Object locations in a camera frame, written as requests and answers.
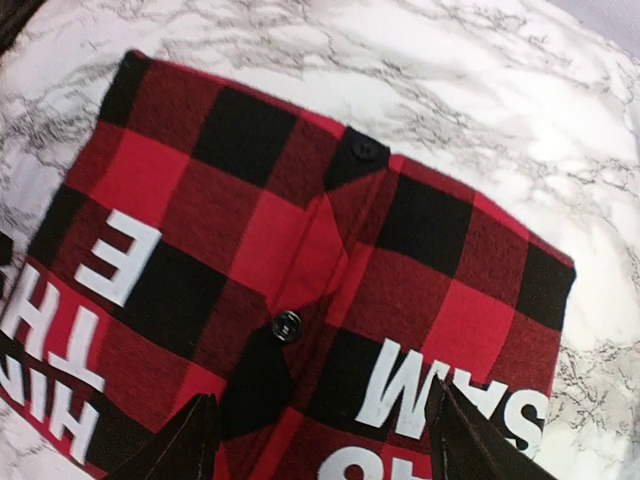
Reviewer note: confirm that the red black plaid shirt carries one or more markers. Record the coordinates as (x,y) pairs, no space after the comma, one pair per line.
(213,239)

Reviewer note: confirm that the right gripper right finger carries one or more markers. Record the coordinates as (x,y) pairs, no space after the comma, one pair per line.
(465,445)

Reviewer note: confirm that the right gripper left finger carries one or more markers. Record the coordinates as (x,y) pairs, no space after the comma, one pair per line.
(184,448)

